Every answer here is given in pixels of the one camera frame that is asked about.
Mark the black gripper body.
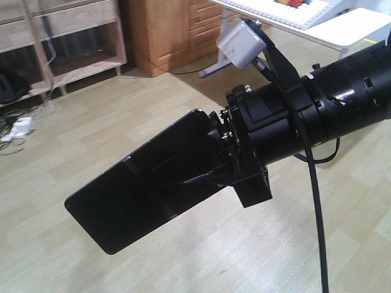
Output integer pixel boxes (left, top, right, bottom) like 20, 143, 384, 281
210, 83, 304, 208

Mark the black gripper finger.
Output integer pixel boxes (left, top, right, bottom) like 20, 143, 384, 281
152, 125, 236, 187

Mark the black smartphone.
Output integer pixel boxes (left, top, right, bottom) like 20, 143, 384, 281
64, 109, 222, 255

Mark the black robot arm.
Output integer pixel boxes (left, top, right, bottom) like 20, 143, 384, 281
154, 43, 390, 209

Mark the white table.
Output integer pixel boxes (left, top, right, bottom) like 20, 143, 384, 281
199, 1, 390, 78

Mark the wooden drawer cabinet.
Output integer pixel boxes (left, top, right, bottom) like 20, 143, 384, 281
119, 1, 223, 77

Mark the white power strip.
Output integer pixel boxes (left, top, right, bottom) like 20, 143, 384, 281
1, 116, 32, 142

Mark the wooden shelf unit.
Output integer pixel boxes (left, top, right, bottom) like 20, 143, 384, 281
1, 0, 127, 106

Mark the black braided cable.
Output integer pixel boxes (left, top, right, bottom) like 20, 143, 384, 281
253, 59, 329, 293

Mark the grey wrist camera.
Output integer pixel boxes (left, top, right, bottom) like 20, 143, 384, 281
216, 18, 266, 70

